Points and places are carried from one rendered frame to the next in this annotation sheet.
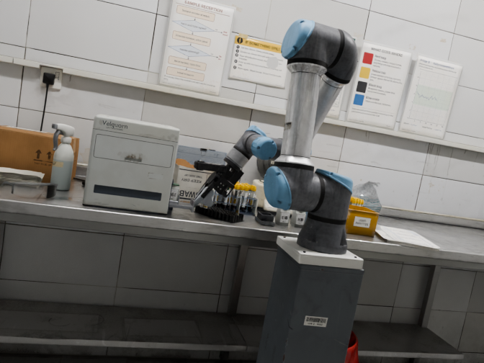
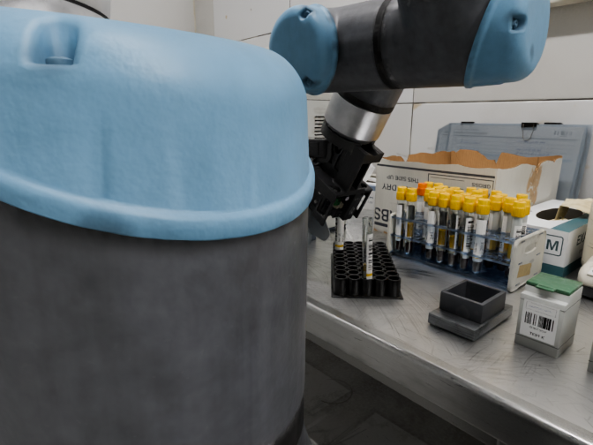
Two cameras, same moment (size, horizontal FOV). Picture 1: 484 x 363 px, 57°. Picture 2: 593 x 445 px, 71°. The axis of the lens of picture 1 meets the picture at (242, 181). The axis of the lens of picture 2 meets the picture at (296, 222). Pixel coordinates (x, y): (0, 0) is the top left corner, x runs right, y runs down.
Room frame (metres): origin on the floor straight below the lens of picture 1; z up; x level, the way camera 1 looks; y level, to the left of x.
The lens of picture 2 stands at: (1.33, -0.43, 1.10)
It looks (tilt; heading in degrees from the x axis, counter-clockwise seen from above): 14 degrees down; 65
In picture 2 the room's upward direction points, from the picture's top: straight up
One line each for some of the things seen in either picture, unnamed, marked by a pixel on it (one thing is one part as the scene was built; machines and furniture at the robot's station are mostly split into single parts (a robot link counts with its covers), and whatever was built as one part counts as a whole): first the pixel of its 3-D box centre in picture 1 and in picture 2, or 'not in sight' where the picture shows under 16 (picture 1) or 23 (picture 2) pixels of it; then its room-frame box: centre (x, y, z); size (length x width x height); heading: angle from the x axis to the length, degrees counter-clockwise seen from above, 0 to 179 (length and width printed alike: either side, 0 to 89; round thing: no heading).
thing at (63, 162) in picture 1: (61, 157); not in sight; (1.64, 0.67, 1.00); 0.09 x 0.08 x 0.24; 16
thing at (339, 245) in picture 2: (220, 202); (364, 237); (1.66, 0.06, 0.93); 0.17 x 0.09 x 0.11; 61
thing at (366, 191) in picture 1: (360, 197); not in sight; (2.32, -0.62, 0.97); 0.26 x 0.17 x 0.19; 121
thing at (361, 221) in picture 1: (354, 219); not in sight; (1.84, -0.49, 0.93); 0.13 x 0.13 x 0.10; 12
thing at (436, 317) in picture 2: (265, 218); (471, 305); (1.69, -0.11, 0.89); 0.09 x 0.05 x 0.04; 16
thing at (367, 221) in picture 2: (238, 207); (367, 255); (1.62, 0.00, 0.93); 0.01 x 0.01 x 0.10
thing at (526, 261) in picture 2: (230, 202); (460, 243); (1.82, 0.03, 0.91); 0.20 x 0.10 x 0.07; 106
